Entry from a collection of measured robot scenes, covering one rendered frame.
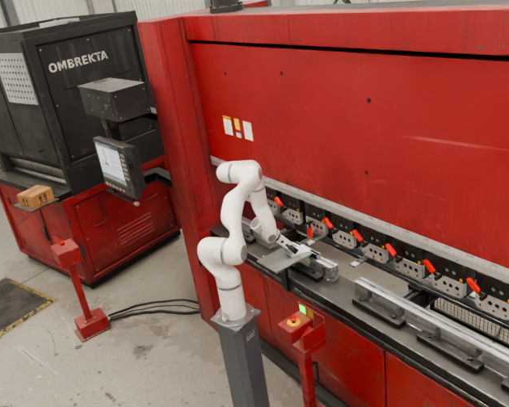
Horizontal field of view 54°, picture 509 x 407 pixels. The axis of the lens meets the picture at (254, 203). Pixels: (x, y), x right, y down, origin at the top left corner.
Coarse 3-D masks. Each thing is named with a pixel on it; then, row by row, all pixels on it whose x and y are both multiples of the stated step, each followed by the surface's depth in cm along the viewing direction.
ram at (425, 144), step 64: (256, 64) 262; (320, 64) 224; (384, 64) 195; (448, 64) 173; (256, 128) 283; (320, 128) 239; (384, 128) 207; (448, 128) 182; (320, 192) 257; (384, 192) 220; (448, 192) 192; (448, 256) 203
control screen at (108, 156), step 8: (96, 144) 345; (104, 152) 339; (112, 152) 329; (104, 160) 345; (112, 160) 334; (104, 168) 351; (112, 168) 340; (120, 168) 329; (112, 176) 345; (120, 176) 334
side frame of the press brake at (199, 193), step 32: (160, 32) 296; (160, 64) 305; (192, 64) 314; (160, 96) 321; (192, 96) 320; (160, 128) 339; (192, 128) 326; (192, 160) 333; (192, 192) 340; (224, 192) 355; (192, 224) 352; (192, 256) 374
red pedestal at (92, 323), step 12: (60, 252) 372; (72, 252) 374; (60, 264) 375; (72, 264) 377; (72, 276) 388; (84, 300) 399; (84, 312) 402; (96, 312) 415; (84, 324) 402; (96, 324) 404; (108, 324) 411; (84, 336) 401
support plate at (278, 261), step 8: (280, 248) 296; (272, 256) 289; (280, 256) 288; (288, 256) 287; (296, 256) 286; (304, 256) 285; (264, 264) 282; (272, 264) 281; (280, 264) 280; (288, 264) 279
